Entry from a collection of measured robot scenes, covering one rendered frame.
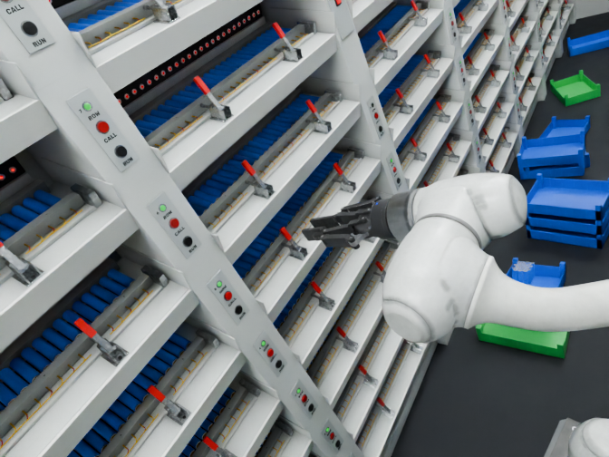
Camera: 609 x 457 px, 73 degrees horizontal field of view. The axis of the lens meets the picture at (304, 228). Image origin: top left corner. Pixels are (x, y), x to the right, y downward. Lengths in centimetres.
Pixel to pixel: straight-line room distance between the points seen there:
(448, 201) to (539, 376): 122
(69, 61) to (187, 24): 23
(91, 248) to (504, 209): 60
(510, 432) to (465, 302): 116
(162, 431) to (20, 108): 58
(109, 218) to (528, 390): 149
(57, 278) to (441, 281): 53
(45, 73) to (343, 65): 73
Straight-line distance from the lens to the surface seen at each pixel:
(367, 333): 129
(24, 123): 68
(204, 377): 90
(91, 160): 69
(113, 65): 74
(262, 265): 99
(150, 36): 78
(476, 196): 64
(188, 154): 78
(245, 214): 89
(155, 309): 79
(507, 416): 171
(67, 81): 70
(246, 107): 88
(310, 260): 102
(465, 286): 55
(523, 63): 311
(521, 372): 179
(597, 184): 222
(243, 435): 102
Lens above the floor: 151
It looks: 32 degrees down
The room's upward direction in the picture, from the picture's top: 28 degrees counter-clockwise
